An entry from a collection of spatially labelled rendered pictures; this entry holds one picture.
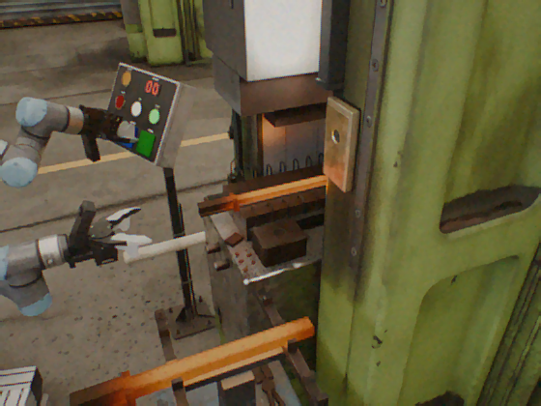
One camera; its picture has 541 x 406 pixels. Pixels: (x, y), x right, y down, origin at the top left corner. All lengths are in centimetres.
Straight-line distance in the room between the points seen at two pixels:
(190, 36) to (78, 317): 419
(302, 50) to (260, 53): 10
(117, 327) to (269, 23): 174
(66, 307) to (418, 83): 214
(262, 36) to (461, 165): 47
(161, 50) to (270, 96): 499
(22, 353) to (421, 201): 197
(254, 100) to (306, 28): 19
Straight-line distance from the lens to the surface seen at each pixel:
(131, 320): 236
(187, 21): 592
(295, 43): 99
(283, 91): 106
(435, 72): 74
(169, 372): 84
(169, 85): 155
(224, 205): 122
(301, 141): 146
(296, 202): 124
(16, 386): 199
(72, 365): 227
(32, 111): 134
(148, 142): 156
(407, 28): 75
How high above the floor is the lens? 167
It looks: 33 degrees down
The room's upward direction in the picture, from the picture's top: straight up
